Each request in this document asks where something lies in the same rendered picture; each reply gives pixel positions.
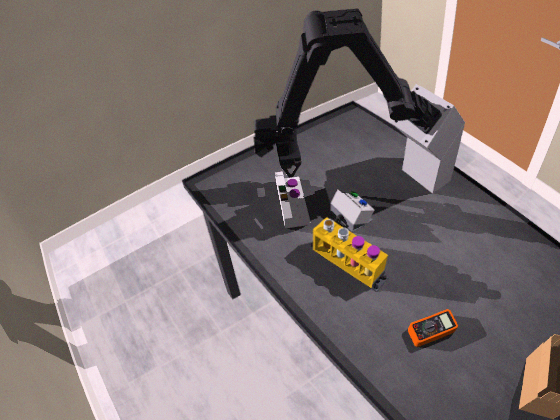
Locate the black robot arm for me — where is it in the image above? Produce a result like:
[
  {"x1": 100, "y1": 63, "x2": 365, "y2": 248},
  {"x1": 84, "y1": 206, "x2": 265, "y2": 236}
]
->
[{"x1": 254, "y1": 9, "x2": 442, "y2": 157}]

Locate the orange digital multimeter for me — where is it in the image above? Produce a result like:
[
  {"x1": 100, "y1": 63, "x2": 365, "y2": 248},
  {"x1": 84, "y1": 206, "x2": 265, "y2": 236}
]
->
[{"x1": 408, "y1": 309, "x2": 458, "y2": 347}]

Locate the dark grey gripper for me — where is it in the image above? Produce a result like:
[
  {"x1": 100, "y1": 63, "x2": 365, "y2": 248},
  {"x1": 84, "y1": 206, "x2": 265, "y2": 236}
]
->
[{"x1": 279, "y1": 136, "x2": 301, "y2": 178}]

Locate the white key housing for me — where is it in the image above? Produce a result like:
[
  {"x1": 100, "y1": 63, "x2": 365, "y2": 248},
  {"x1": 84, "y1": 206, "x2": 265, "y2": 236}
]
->
[{"x1": 331, "y1": 189, "x2": 374, "y2": 233}]

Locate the dark grey table edge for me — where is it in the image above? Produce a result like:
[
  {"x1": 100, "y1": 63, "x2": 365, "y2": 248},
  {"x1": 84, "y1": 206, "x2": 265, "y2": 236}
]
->
[{"x1": 182, "y1": 101, "x2": 560, "y2": 420}]

